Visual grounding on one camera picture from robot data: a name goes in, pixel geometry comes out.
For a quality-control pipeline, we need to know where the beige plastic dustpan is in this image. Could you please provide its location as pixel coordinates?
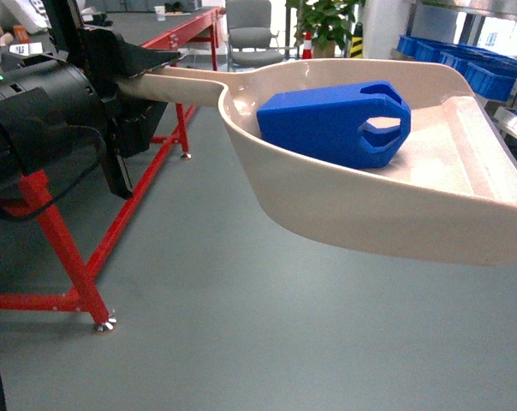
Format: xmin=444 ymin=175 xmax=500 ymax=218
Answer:
xmin=118 ymin=59 xmax=517 ymax=265

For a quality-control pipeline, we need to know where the grey office chair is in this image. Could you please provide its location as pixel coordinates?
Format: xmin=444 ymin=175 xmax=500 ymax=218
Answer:
xmin=225 ymin=0 xmax=284 ymax=71

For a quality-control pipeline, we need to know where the white paper cup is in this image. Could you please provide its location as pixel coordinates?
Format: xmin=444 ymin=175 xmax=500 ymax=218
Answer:
xmin=154 ymin=5 xmax=166 ymax=21

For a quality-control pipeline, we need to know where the steel roller shelf rack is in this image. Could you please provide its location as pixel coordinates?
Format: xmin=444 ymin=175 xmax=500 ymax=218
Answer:
xmin=391 ymin=1 xmax=517 ymax=140

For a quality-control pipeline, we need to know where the green potted plant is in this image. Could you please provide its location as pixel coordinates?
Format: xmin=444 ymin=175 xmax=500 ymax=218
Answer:
xmin=285 ymin=0 xmax=366 ymax=52

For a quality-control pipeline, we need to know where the orange bottle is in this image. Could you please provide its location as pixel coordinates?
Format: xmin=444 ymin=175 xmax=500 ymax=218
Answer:
xmin=13 ymin=25 xmax=30 ymax=44

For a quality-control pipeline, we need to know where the blue plastic part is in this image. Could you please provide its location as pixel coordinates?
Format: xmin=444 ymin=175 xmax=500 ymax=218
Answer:
xmin=257 ymin=81 xmax=412 ymax=169

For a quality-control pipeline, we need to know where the black cable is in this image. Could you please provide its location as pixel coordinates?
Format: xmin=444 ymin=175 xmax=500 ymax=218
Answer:
xmin=0 ymin=126 xmax=108 ymax=411

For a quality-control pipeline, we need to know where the yellow black traffic cone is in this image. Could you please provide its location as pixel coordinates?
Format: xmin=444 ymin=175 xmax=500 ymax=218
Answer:
xmin=348 ymin=22 xmax=364 ymax=58

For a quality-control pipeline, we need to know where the red white traffic cone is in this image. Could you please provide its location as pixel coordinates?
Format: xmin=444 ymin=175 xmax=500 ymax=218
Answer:
xmin=301 ymin=31 xmax=312 ymax=60

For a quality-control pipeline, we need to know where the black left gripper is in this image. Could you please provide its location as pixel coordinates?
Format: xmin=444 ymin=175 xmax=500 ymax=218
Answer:
xmin=44 ymin=1 xmax=181 ymax=200

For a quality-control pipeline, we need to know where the red table frame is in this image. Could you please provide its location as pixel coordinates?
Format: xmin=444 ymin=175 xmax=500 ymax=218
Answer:
xmin=0 ymin=1 xmax=222 ymax=332

